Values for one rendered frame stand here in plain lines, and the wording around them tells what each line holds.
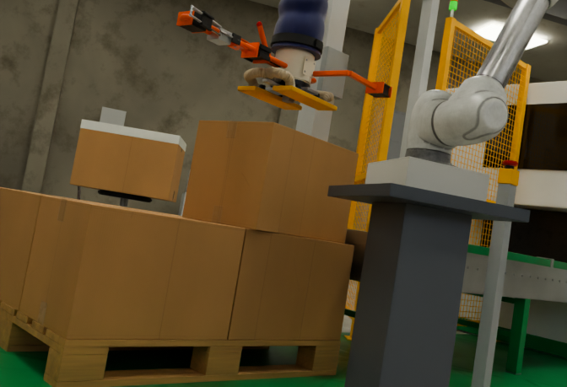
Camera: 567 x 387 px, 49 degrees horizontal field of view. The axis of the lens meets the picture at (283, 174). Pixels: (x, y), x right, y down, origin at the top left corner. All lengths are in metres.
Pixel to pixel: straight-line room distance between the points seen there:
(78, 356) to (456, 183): 1.28
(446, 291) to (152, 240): 0.97
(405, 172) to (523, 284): 1.73
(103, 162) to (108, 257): 1.99
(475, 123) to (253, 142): 0.82
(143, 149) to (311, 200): 1.64
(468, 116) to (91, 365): 1.36
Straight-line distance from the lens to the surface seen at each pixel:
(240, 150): 2.38
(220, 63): 12.13
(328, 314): 2.63
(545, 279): 3.82
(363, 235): 2.71
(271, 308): 2.40
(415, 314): 2.09
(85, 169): 3.96
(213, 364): 2.29
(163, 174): 3.87
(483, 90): 2.05
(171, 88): 11.88
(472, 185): 2.12
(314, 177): 2.51
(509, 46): 2.19
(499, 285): 3.01
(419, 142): 2.17
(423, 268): 2.08
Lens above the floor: 0.57
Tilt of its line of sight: 5 degrees up
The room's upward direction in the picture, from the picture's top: 9 degrees clockwise
